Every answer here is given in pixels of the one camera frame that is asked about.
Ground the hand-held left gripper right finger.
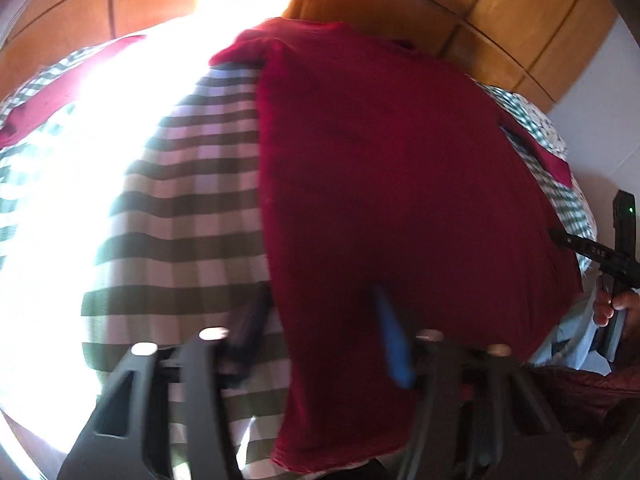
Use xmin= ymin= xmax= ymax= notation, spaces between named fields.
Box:
xmin=372 ymin=285 xmax=583 ymax=480

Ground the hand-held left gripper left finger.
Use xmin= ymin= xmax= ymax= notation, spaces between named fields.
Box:
xmin=57 ymin=282 xmax=274 ymax=480

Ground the red cloth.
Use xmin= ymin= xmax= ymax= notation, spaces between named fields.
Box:
xmin=0 ymin=35 xmax=147 ymax=150

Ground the red shirt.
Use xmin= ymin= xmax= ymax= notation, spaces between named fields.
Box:
xmin=208 ymin=16 xmax=584 ymax=473

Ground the green checked blanket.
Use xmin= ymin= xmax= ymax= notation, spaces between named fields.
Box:
xmin=0 ymin=35 xmax=598 ymax=480

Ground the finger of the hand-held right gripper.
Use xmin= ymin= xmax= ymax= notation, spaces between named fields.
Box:
xmin=548 ymin=229 xmax=617 ymax=271

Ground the person's right hand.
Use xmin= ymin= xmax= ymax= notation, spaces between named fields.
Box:
xmin=592 ymin=276 xmax=640 ymax=327

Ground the wooden wardrobe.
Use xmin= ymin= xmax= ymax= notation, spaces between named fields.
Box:
xmin=0 ymin=0 xmax=621 ymax=113

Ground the person's dark red jacket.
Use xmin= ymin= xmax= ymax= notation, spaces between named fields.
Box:
xmin=522 ymin=364 xmax=640 ymax=443

